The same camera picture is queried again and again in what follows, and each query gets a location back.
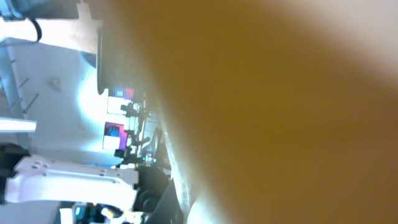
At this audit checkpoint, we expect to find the beige plastic pouch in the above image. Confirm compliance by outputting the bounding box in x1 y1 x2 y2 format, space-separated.
118 0 397 223

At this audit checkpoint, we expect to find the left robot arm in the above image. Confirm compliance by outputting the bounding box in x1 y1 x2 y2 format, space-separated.
1 143 170 223

